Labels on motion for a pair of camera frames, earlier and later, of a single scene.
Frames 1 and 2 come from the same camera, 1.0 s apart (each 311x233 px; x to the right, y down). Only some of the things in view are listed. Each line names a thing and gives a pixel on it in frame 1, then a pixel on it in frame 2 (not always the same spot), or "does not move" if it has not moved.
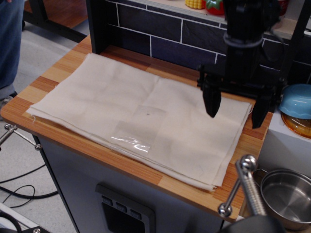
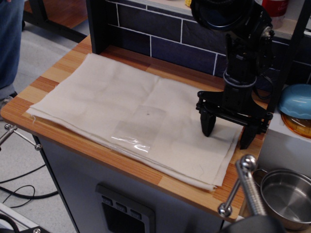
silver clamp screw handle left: x=11 y=129 does not move
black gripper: x=242 y=74 → x=234 y=105
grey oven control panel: x=122 y=213 does not move
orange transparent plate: x=301 y=126 does not move
